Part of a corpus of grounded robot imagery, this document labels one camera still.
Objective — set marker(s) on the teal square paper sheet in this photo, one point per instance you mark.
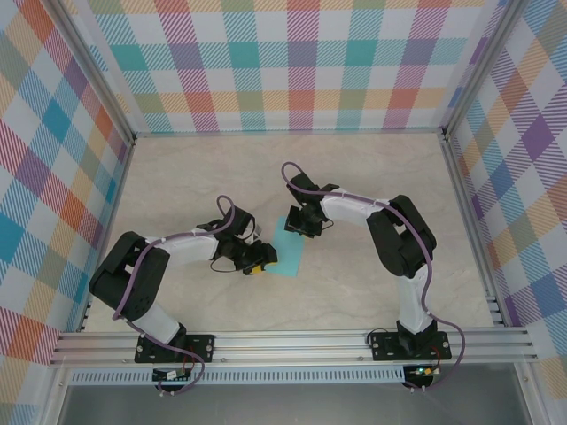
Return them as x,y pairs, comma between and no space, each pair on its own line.
288,257

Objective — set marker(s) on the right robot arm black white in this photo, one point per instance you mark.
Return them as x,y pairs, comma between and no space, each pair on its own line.
350,210

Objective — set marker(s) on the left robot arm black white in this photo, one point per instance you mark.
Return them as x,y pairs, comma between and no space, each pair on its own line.
190,250

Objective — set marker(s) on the black controller board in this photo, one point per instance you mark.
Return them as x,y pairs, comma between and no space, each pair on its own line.
166,375

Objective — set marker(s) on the grey metal panel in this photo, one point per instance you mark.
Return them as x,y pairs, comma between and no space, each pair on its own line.
288,407

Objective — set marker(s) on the controller board with green light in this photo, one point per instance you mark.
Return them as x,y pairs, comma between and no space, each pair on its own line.
423,371

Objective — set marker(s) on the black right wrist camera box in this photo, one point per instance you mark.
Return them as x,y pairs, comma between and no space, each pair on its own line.
305,183

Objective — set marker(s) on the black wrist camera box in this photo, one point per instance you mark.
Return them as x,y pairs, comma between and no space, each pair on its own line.
241,221
305,183

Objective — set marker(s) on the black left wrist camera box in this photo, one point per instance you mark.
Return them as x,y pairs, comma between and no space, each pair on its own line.
241,221

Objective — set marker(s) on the thin aluminium wall rail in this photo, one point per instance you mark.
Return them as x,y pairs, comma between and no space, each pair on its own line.
288,132

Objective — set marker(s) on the aluminium mounting rail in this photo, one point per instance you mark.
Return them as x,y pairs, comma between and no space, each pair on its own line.
288,345

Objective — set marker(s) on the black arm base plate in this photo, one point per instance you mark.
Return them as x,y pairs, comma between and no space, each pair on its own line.
199,347
383,347

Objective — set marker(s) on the aluminium side rail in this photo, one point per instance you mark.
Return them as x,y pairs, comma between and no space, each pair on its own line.
471,230
104,239

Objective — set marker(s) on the aluminium frame post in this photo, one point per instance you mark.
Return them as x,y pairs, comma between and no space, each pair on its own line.
480,71
93,71

